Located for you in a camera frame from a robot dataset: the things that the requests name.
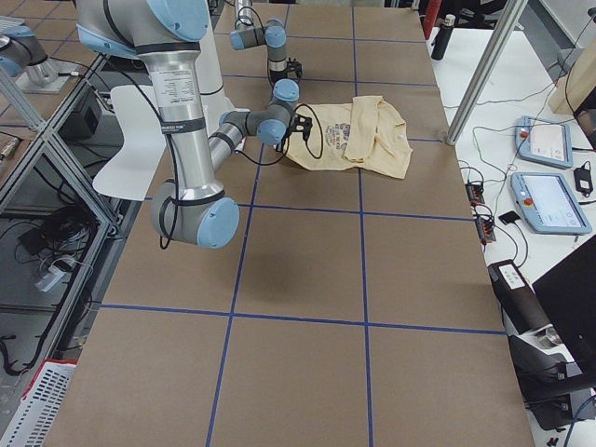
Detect blue teach pendant near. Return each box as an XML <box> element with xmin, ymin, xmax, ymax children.
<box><xmin>510</xmin><ymin>172</ymin><xmax>592</xmax><ymax>236</ymax></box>

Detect white perforated basket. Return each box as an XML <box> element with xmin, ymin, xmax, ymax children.
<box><xmin>1</xmin><ymin>359</ymin><xmax>77</xmax><ymax>447</ymax></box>

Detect blue teach pendant far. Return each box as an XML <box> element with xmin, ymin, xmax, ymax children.
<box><xmin>514</xmin><ymin>115</ymin><xmax>574</xmax><ymax>169</ymax></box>

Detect red cylinder bottle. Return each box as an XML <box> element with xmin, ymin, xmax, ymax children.
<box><xmin>422</xmin><ymin>0</ymin><xmax>442</xmax><ymax>40</ymax></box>

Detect black monitor on stand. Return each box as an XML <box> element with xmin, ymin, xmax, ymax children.
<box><xmin>487</xmin><ymin>237</ymin><xmax>595</xmax><ymax>430</ymax></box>

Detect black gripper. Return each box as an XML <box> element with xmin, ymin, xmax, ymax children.
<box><xmin>267</xmin><ymin>58</ymin><xmax>303</xmax><ymax>87</ymax></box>
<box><xmin>276</xmin><ymin>115</ymin><xmax>312</xmax><ymax>153</ymax></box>

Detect aluminium frame post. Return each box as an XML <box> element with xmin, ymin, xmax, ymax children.
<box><xmin>445</xmin><ymin>0</ymin><xmax>528</xmax><ymax>145</ymax></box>

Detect black power adapter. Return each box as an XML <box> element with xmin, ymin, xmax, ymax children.
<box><xmin>574</xmin><ymin>161</ymin><xmax>593</xmax><ymax>196</ymax></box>

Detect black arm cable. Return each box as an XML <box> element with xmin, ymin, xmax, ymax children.
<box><xmin>237</xmin><ymin>102</ymin><xmax>325</xmax><ymax>167</ymax></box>

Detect white power strip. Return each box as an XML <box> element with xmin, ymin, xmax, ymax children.
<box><xmin>34</xmin><ymin>261</ymin><xmax>71</xmax><ymax>292</ymax></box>

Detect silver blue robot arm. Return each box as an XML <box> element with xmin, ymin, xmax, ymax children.
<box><xmin>75</xmin><ymin>1</ymin><xmax>301</xmax><ymax>249</ymax></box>
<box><xmin>229</xmin><ymin>1</ymin><xmax>303</xmax><ymax>86</ymax></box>

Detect black water bottle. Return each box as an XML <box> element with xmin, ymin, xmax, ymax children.
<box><xmin>431</xmin><ymin>14</ymin><xmax>456</xmax><ymax>61</ymax></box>

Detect cream yellow graphic shirt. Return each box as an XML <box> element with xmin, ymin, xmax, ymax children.
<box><xmin>286</xmin><ymin>95</ymin><xmax>413</xmax><ymax>179</ymax></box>

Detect blue teach pendant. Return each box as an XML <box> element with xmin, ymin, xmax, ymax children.
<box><xmin>514</xmin><ymin>115</ymin><xmax>574</xmax><ymax>169</ymax></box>
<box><xmin>510</xmin><ymin>172</ymin><xmax>592</xmax><ymax>236</ymax></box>

